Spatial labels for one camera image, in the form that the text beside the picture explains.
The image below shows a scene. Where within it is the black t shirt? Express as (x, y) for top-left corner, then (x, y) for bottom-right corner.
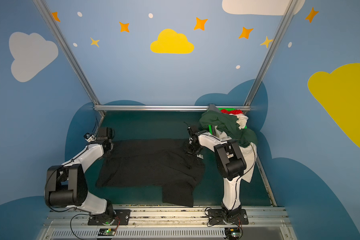
(96, 139), (205, 207)

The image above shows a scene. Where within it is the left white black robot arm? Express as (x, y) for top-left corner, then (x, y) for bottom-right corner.
(44, 140), (116, 226)

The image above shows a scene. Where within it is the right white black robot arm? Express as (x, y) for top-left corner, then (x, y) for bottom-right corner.
(186, 131), (247, 224)

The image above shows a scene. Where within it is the bright green plastic basket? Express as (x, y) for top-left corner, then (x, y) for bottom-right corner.
(204, 108), (241, 136)

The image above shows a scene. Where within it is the dark green t shirt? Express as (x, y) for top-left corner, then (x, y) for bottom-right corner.
(199, 111), (258, 148)

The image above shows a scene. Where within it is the grey t shirt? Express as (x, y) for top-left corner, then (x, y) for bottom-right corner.
(208, 104), (222, 114)

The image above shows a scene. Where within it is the white t shirt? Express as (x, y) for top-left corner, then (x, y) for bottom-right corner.
(215, 114), (257, 183)

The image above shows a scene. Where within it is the left green circuit board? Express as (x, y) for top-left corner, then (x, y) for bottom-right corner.
(98, 228), (117, 237)

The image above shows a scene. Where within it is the green circuit board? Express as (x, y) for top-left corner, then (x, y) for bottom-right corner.
(224, 228), (242, 240)
(98, 228), (117, 237)

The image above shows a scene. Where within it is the right green circuit board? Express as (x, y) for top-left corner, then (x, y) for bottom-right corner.
(224, 228), (242, 240)

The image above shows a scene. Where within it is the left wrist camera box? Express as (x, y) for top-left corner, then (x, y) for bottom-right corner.
(84, 127), (115, 143)

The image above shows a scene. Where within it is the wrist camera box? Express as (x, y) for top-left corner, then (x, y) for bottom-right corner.
(84, 127), (115, 143)
(188, 125), (199, 138)

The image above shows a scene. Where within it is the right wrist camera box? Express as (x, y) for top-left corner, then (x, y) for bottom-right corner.
(188, 125), (199, 138)

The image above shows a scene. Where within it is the left side floor rail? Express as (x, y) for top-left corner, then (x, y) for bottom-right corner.
(98, 111), (106, 128)

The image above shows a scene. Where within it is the floor rail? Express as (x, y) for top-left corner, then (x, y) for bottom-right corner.
(256, 157), (278, 207)
(98, 111), (106, 128)

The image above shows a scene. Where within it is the rear horizontal aluminium rail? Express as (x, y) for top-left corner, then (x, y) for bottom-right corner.
(93, 104), (252, 112)

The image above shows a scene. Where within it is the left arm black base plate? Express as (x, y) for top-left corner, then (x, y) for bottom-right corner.
(88, 209), (131, 226)

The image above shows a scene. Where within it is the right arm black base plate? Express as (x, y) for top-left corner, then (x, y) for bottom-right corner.
(205, 208), (249, 227)

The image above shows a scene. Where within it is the front aluminium rail bed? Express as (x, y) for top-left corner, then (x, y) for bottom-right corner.
(37, 206), (297, 240)

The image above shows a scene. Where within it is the right side floor rail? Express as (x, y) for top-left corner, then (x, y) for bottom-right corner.
(256, 157), (278, 207)

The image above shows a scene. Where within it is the left rear aluminium post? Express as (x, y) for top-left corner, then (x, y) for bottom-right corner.
(33, 0), (101, 105)

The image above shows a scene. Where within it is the aluminium post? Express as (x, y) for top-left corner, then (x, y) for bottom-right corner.
(244, 0), (299, 109)
(33, 0), (101, 105)

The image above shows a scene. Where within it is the right rear aluminium post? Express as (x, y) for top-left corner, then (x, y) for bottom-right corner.
(244, 0), (299, 109)

